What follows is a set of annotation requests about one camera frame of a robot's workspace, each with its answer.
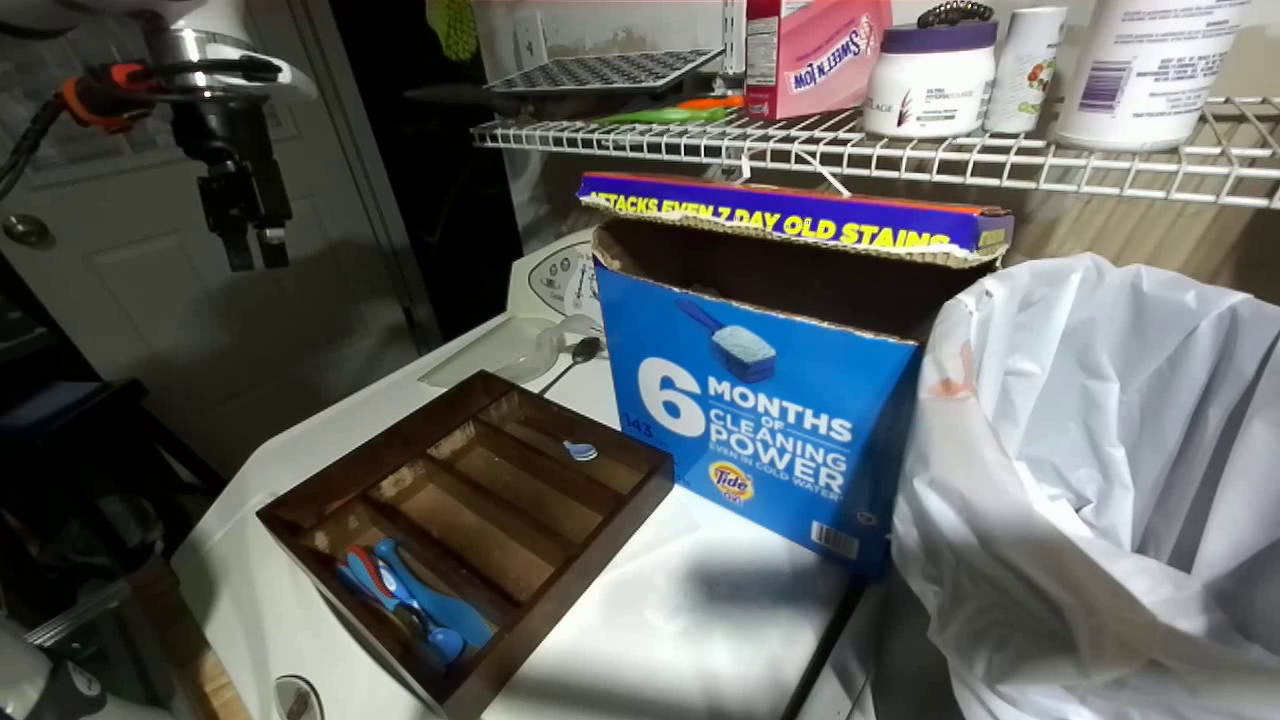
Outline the white and blue spoon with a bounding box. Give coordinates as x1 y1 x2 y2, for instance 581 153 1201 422
332 536 446 632

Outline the blue plastic spoon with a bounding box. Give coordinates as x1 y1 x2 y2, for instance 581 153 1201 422
391 580 500 671

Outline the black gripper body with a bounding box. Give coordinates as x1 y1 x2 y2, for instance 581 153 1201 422
168 96 295 242

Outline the white plastic bag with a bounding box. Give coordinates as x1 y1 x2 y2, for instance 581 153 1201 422
889 252 1280 720

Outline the white wire shelf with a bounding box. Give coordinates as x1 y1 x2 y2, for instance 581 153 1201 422
467 93 1280 213

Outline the pink cardboard box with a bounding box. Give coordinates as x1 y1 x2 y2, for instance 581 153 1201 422
739 0 894 122

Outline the dark wooden utensil holder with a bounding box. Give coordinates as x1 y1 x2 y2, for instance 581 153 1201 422
256 368 680 720

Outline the cardboard detergent box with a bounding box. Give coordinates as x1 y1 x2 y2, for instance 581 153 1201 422
575 166 1021 582

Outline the green and orange packet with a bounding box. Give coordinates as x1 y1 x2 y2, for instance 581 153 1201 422
597 88 750 131

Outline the slim white bottle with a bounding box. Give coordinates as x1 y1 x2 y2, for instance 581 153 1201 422
984 5 1072 141

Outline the large white tub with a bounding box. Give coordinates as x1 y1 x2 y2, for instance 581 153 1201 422
1048 0 1250 157

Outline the white jar with purple lid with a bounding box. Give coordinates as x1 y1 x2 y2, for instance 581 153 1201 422
858 16 1002 144

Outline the white washing machine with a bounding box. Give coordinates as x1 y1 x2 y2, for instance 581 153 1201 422
168 225 876 720

